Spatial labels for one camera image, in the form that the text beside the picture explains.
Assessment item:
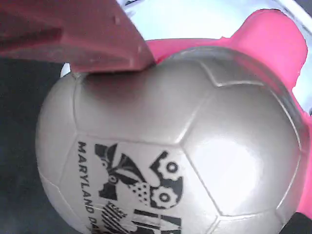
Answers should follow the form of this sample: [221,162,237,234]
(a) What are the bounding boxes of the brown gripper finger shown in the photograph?
[0,0,156,74]

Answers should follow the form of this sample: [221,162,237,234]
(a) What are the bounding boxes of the red turtle toy gold shell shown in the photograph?
[35,9,312,234]

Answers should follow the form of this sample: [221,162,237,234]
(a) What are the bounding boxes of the white slotted tray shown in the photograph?
[60,0,312,115]

